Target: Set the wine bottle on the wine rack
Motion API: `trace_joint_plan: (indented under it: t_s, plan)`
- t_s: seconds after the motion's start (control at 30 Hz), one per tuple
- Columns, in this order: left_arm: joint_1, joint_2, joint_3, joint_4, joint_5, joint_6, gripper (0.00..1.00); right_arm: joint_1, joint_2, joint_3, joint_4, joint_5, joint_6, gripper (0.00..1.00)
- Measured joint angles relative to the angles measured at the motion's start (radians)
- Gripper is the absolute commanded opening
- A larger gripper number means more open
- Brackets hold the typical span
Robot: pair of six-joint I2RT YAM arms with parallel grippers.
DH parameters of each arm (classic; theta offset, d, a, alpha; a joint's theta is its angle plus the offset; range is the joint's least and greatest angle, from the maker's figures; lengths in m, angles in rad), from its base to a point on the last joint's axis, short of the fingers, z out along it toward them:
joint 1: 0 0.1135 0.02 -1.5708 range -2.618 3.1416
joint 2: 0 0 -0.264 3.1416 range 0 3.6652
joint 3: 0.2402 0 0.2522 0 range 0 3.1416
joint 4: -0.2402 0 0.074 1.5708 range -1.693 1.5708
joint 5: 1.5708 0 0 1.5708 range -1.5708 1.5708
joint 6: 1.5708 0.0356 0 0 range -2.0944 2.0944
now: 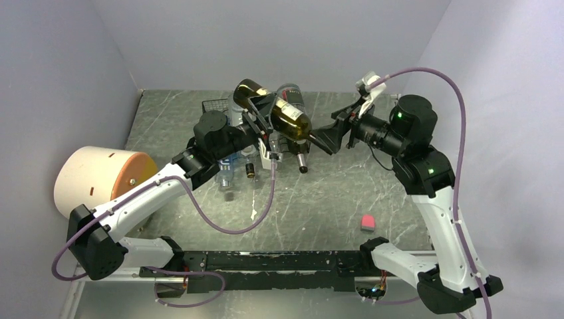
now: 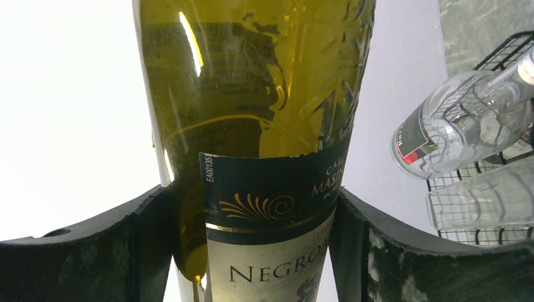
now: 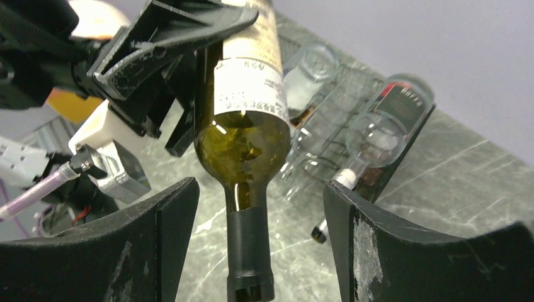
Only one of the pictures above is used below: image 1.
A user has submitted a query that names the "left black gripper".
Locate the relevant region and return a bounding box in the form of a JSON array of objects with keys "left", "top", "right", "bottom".
[{"left": 213, "top": 93, "right": 279, "bottom": 161}]

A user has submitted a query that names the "green wine bottle black neck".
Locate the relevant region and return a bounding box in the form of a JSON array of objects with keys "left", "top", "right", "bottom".
[{"left": 233, "top": 78, "right": 318, "bottom": 144}]

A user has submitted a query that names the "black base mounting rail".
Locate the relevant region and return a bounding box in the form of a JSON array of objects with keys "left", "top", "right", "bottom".
[{"left": 140, "top": 239, "right": 402, "bottom": 295}]

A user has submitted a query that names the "clear bottle black cap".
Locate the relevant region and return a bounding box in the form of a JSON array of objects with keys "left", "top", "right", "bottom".
[{"left": 240, "top": 148, "right": 259, "bottom": 179}]

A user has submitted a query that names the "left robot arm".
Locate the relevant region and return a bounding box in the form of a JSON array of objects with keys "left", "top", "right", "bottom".
[{"left": 51, "top": 93, "right": 277, "bottom": 281}]

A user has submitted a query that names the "tall blue square bottle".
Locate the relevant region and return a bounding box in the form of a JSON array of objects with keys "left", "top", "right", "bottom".
[{"left": 215, "top": 154, "right": 235, "bottom": 191}]

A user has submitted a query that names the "round clear bottle white cap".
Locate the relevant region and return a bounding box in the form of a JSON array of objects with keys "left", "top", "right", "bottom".
[{"left": 227, "top": 93, "right": 244, "bottom": 127}]

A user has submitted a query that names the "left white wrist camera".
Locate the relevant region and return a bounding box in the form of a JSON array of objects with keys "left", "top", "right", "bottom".
[{"left": 258, "top": 138, "right": 283, "bottom": 170}]

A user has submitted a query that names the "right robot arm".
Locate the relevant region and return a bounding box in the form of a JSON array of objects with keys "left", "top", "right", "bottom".
[{"left": 310, "top": 95, "right": 503, "bottom": 314}]

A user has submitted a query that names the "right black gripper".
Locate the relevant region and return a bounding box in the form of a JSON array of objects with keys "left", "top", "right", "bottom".
[{"left": 312, "top": 96, "right": 407, "bottom": 157}]

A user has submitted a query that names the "black wire wine rack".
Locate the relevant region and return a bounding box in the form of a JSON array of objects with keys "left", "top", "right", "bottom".
[{"left": 202, "top": 98, "right": 229, "bottom": 114}]

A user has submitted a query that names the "white orange cylinder drum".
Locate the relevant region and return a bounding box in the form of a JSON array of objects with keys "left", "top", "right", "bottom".
[{"left": 53, "top": 146, "right": 158, "bottom": 218}]

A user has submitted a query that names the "clear round labelled bottle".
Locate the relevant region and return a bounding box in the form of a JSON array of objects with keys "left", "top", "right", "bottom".
[{"left": 273, "top": 83, "right": 311, "bottom": 126}]

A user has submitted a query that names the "small pink block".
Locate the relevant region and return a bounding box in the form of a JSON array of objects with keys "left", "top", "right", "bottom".
[{"left": 360, "top": 215, "right": 376, "bottom": 233}]

